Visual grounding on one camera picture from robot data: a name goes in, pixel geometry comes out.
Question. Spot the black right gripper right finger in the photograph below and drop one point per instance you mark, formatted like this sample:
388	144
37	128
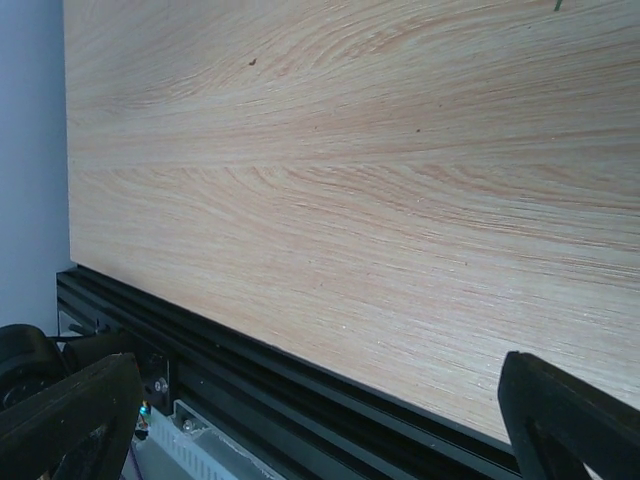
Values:
561	427

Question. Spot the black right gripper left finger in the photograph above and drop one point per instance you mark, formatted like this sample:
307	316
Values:
81	427

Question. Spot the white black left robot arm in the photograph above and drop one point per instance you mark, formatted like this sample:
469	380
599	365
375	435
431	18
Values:
32	361

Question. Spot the light blue cable duct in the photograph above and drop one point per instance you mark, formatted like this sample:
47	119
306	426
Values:
202	449

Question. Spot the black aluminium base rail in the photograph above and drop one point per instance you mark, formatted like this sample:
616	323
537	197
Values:
302	420

